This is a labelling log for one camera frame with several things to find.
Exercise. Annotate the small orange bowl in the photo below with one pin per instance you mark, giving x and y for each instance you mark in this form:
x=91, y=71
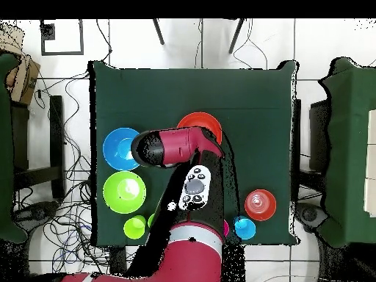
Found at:
x=260, y=205

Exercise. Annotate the cardboard box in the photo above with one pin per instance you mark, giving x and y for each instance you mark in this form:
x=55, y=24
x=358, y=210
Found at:
x=22, y=79

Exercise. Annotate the black power strip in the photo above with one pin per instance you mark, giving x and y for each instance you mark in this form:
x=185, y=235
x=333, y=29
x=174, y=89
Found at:
x=118, y=260

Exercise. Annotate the grey chair base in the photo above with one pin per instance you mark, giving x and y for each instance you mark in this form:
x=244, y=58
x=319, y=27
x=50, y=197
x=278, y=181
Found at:
x=310, y=214

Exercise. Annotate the black bench frame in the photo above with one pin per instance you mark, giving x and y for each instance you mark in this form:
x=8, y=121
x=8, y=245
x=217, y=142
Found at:
x=318, y=135
x=57, y=141

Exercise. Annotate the blue bowl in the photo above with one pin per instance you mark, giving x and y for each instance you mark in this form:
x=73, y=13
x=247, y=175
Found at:
x=116, y=149

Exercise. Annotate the lime green cup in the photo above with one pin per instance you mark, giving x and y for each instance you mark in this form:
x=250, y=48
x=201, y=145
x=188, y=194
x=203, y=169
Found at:
x=134, y=228

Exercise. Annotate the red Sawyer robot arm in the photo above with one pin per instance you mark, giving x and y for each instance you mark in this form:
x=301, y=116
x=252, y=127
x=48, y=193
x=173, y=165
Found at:
x=182, y=144

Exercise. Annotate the white block stack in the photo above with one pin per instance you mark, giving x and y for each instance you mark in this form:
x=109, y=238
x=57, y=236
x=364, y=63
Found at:
x=370, y=164

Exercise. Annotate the black square floor frame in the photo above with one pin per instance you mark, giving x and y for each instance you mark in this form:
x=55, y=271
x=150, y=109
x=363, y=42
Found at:
x=47, y=32

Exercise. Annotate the grey stand base with knob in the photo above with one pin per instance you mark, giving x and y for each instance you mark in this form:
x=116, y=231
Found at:
x=35, y=214

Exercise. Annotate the large orange bowl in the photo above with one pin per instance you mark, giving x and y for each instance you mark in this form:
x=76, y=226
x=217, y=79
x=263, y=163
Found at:
x=202, y=120

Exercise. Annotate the lime green bowl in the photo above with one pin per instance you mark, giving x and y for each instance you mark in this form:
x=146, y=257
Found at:
x=124, y=192

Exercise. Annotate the blue cup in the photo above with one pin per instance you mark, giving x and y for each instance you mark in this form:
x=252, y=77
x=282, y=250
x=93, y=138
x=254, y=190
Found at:
x=246, y=229

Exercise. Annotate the dark green side tablecloth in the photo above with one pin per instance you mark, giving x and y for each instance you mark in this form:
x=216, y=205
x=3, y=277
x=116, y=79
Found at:
x=349, y=132
x=6, y=147

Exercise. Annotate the black tripod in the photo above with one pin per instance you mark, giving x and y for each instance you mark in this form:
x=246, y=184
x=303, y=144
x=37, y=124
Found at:
x=158, y=32

